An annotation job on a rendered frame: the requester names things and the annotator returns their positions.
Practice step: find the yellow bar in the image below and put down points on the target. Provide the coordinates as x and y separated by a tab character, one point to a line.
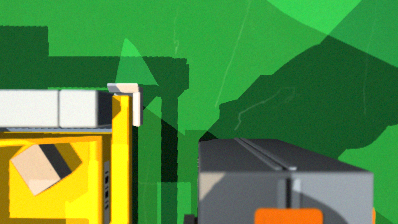
121	160

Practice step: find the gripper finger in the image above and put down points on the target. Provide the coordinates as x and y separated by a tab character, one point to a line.
190	219

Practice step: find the yellow open bin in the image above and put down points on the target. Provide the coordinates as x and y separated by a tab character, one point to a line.
67	201

